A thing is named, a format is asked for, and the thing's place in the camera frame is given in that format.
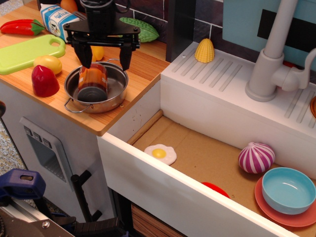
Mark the green toy bitter gourd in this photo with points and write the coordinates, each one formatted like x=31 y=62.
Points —
x=147 y=32

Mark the coral pink plate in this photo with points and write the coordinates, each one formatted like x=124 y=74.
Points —
x=304 y=219

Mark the white milk carton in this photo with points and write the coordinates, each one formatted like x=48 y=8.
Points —
x=54 y=18

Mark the grey toy faucet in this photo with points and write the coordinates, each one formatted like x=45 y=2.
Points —
x=269 y=71

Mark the yellow toy bell pepper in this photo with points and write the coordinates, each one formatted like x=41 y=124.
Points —
x=97 y=53

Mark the toy fried egg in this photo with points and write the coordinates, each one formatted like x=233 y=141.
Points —
x=163 y=153

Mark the stainless steel pot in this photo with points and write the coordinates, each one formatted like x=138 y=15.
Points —
x=117 y=85

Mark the light blue bowl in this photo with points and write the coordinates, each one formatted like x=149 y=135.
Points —
x=288 y=191

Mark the purple striped toy onion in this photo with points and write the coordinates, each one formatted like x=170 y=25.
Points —
x=256 y=158

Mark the orange object at right edge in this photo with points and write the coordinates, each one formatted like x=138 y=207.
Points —
x=313 y=107

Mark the red toy chili pepper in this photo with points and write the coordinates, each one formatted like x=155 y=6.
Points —
x=28 y=27

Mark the black oven door handle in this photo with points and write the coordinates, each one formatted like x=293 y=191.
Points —
x=77 y=182

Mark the grey oven control panel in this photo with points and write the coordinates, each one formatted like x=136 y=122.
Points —
x=43 y=152

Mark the yellow toy corn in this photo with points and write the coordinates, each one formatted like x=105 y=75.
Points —
x=205 y=51

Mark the red toy pepper piece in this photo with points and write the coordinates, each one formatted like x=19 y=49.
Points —
x=44 y=81

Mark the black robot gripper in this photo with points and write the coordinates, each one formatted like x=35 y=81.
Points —
x=102 y=27

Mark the red toy object in sink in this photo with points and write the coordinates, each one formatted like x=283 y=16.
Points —
x=216 y=188

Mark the blue clamp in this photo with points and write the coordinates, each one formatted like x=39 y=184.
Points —
x=21 y=184

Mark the green cutting board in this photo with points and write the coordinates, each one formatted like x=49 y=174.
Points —
x=21 y=55

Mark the orange toy fruit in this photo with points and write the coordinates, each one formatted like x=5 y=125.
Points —
x=69 y=5

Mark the orange brown food can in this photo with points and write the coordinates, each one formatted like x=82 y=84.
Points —
x=93 y=83

